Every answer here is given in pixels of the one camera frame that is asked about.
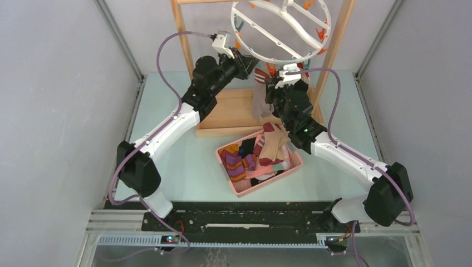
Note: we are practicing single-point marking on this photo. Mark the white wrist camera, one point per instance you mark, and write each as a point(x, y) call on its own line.
point(220, 43)
point(288, 75)

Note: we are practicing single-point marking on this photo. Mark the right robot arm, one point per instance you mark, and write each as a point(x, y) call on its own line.
point(387, 187)

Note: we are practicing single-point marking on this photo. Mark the wooden hanger stand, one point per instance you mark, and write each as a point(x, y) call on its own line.
point(231, 116)

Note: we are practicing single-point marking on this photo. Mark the grey sock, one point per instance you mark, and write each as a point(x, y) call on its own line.
point(260, 109)

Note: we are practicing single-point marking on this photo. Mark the pink mint sock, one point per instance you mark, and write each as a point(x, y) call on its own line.
point(262, 173)

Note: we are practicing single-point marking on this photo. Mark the orange front clothespin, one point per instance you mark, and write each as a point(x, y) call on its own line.
point(271, 68)

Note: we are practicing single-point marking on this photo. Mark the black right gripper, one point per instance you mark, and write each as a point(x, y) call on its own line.
point(271, 91)

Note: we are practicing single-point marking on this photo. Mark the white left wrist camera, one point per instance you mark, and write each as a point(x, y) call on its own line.
point(220, 43)

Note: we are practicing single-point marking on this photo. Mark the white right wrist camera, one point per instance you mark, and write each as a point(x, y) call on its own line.
point(288, 75)

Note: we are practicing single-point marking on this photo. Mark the white round clip hanger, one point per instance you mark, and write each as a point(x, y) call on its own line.
point(282, 32)

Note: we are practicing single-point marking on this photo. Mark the purple striped sock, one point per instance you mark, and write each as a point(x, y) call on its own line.
point(235, 164)

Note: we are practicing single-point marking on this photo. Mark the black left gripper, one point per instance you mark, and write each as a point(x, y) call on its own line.
point(244, 65)

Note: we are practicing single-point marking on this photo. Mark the pink plastic basket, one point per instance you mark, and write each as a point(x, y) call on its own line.
point(246, 145)

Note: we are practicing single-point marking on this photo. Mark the orange clothespin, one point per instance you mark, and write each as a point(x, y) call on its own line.
point(271, 68)
point(237, 40)

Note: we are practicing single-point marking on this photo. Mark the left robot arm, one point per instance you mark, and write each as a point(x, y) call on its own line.
point(136, 161)

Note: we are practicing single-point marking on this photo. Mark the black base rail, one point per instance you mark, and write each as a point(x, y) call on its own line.
point(250, 223)

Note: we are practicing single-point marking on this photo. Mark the beige red striped sock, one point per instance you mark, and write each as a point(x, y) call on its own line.
point(269, 147)

